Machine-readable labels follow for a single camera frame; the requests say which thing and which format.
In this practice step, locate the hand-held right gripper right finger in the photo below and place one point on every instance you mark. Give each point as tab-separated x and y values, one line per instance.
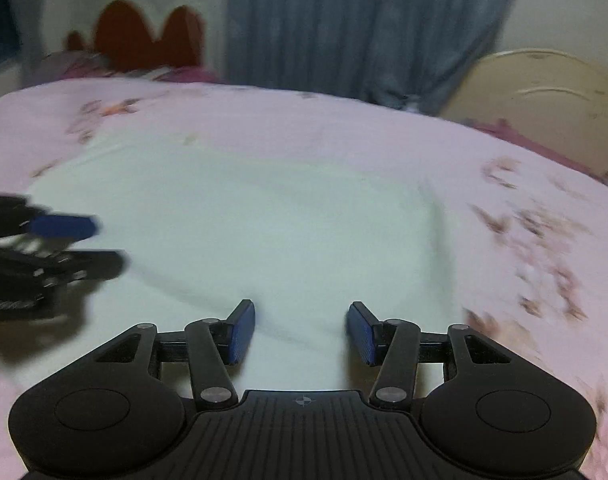
361	332

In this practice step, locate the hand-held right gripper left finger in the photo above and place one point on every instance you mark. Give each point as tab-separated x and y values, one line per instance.
241	330

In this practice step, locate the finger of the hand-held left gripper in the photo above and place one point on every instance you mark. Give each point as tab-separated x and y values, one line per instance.
64	225
89	264

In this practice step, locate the pale green knit sweater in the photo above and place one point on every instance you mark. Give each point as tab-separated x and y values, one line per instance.
264	230

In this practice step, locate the pink floral bed sheet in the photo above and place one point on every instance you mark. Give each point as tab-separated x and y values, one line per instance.
508	260

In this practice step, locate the red heart-shaped headboard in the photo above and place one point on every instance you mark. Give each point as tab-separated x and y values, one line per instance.
134	35

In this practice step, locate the purple blanket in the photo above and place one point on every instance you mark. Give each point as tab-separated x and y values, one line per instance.
538	150

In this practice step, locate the cream round headboard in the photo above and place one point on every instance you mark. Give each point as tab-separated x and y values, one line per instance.
548	95

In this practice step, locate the wide blue curtain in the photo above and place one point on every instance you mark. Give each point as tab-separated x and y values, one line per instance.
364	25

